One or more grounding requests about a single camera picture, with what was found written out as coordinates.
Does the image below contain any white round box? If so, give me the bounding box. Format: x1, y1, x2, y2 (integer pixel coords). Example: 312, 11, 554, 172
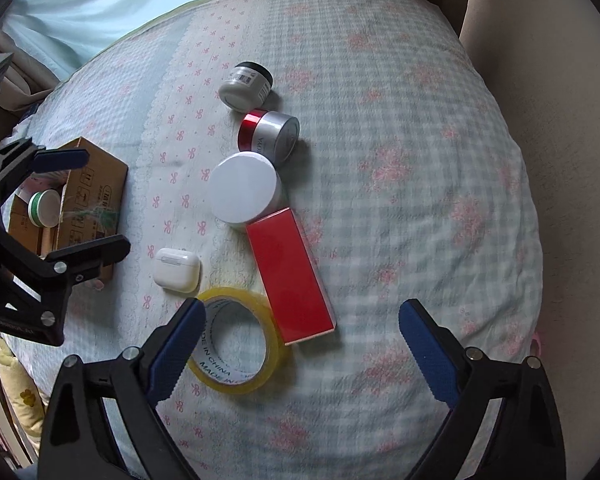
210, 151, 285, 231

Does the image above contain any cardboard box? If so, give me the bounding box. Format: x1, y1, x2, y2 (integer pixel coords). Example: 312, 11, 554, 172
7, 136, 130, 288

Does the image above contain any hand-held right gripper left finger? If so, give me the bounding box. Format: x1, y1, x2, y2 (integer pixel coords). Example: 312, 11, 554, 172
38, 297, 207, 480

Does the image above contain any beige chair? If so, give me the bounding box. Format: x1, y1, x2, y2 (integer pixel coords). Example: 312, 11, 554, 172
459, 0, 600, 480

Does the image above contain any light blue curtain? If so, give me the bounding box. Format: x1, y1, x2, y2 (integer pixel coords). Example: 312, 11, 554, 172
0, 0, 281, 83

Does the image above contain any yellow flower-print cushion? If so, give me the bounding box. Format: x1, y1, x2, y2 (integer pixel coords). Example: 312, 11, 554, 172
0, 337, 51, 453

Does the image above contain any white earbuds case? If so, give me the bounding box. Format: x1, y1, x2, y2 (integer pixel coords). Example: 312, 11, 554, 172
153, 247, 202, 293

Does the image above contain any yellow clear tape roll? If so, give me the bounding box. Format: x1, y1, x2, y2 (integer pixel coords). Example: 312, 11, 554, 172
187, 287, 291, 396

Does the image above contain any grey jar with black lid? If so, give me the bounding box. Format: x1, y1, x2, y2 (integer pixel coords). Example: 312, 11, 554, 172
218, 61, 274, 112

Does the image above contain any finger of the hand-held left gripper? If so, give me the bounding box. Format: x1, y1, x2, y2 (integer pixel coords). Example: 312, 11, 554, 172
0, 233, 132, 347
0, 139, 90, 211

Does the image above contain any red and silver jar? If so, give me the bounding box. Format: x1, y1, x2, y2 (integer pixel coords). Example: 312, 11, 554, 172
238, 109, 300, 168

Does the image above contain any red rectangular box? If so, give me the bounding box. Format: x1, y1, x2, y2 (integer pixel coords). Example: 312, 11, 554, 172
245, 206, 337, 346

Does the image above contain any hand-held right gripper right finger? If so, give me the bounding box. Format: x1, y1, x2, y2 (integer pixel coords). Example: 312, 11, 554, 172
398, 298, 567, 480

